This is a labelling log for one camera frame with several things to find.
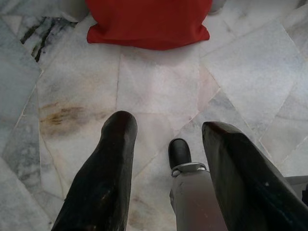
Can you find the red pillow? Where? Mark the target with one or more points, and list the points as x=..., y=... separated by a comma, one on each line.
x=146, y=21

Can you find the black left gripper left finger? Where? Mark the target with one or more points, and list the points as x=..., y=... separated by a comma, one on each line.
x=103, y=180

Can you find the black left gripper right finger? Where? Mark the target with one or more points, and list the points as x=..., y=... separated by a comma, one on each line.
x=245, y=187

